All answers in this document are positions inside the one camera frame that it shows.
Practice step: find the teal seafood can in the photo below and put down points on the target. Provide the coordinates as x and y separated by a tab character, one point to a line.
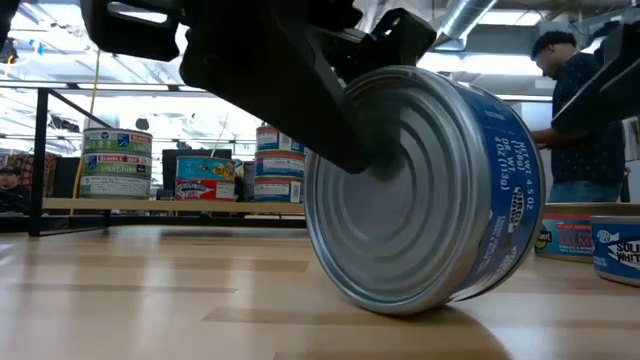
205	169

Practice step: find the slanted silver duct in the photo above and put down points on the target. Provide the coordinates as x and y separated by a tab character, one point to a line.
465	20

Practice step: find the black metal shelf frame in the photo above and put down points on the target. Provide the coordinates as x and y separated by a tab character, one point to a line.
38	165

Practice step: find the person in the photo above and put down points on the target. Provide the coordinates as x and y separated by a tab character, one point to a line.
12	192
580	150

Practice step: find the blue albacore tuna can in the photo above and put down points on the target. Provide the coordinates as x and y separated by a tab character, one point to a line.
440	210
617	255

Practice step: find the light wooden shelf board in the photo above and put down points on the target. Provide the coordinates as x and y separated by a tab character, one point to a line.
150	205

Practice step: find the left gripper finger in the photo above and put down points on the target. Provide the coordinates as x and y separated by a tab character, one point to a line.
360	135

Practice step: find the black ceiling spotlight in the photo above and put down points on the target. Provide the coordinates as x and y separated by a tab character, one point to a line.
7	50

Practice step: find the dark cabinet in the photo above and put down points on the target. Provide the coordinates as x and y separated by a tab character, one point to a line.
66	177

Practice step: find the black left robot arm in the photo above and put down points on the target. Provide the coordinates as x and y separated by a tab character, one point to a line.
150	42

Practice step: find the green white light tuna can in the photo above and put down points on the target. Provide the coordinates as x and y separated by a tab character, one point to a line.
117	142
115	187
117	166

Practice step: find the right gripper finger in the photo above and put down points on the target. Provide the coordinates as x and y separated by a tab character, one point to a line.
610	95

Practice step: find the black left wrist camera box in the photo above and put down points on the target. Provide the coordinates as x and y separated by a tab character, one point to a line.
415	45

